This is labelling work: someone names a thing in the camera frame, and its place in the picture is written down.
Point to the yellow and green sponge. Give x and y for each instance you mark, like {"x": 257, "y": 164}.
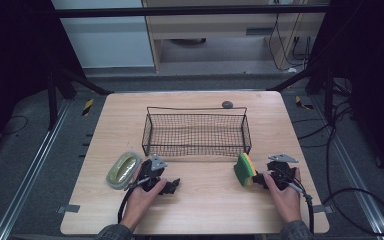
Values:
{"x": 245, "y": 170}

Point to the dark curtain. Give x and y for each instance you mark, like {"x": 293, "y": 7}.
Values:
{"x": 13, "y": 60}
{"x": 373, "y": 66}

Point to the grey table bracket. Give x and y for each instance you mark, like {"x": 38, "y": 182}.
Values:
{"x": 68, "y": 209}
{"x": 323, "y": 209}

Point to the light wooden desk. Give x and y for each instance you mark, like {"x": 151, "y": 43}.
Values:
{"x": 213, "y": 25}

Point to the person's right hand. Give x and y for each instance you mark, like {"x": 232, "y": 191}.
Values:
{"x": 288, "y": 205}

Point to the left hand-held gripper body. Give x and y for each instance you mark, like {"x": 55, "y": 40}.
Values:
{"x": 150, "y": 175}

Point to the grey round table grommet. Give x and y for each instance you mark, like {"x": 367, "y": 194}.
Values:
{"x": 227, "y": 104}

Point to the white cabinet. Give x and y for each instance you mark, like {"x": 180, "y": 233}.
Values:
{"x": 106, "y": 40}

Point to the black horizontal metal bar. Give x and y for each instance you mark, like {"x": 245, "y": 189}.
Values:
{"x": 180, "y": 11}

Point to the black metal stand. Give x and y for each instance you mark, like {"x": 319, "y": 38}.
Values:
{"x": 51, "y": 100}
{"x": 328, "y": 96}

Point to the green scrub brush grey pad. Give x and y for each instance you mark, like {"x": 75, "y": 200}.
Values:
{"x": 123, "y": 170}

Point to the person's left hand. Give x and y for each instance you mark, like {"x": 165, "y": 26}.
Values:
{"x": 141, "y": 205}

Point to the yellow and black tape strip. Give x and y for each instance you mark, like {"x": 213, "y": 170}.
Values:
{"x": 302, "y": 104}
{"x": 87, "y": 107}

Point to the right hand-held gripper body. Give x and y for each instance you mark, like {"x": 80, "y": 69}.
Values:
{"x": 283, "y": 173}

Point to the aluminium floor rail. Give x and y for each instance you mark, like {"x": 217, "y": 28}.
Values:
{"x": 360, "y": 196}
{"x": 30, "y": 173}

